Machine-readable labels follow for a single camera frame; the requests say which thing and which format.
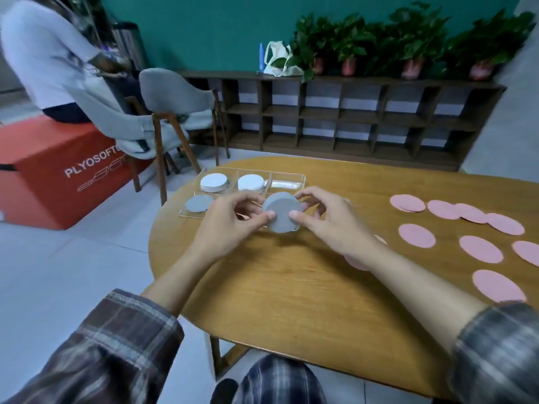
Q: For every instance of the person's left hand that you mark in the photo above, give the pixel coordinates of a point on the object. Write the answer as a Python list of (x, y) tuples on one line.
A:
[(227, 229)]

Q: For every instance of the person's right hand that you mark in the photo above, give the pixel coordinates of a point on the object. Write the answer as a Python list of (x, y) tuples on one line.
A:
[(341, 227)]

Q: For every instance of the grey disc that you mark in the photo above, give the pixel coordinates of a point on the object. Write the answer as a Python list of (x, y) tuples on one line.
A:
[(198, 204)]

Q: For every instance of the neat white paper circle stack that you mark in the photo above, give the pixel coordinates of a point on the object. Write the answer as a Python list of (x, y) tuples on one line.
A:
[(251, 181), (214, 180)]

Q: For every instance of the neat grey paper circle stack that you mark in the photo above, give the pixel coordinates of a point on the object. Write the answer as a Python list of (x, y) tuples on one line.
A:
[(281, 214)]

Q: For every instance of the clear divided tray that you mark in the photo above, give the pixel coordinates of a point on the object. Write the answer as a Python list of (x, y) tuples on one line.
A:
[(294, 180)]

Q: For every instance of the pile of round paper discs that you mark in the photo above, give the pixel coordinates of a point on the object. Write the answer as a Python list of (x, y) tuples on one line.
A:
[(417, 235)]

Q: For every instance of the person's left forearm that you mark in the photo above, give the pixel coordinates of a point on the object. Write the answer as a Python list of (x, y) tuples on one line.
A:
[(126, 323)]

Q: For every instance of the person's right forearm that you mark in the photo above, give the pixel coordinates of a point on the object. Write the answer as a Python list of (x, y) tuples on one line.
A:
[(429, 302)]

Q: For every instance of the red plyo box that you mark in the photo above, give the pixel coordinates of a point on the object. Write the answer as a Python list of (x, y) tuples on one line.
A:
[(42, 185)]

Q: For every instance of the dark wooden cubby shelf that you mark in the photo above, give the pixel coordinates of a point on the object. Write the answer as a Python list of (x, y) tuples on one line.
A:
[(358, 115)]

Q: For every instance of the white tote bag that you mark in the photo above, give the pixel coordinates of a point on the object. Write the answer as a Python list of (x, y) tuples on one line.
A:
[(290, 71)]

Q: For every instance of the black shoe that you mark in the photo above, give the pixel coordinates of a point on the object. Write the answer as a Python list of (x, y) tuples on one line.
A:
[(223, 393)]

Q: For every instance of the blue bottle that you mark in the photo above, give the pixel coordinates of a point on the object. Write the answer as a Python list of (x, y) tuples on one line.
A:
[(261, 58)]

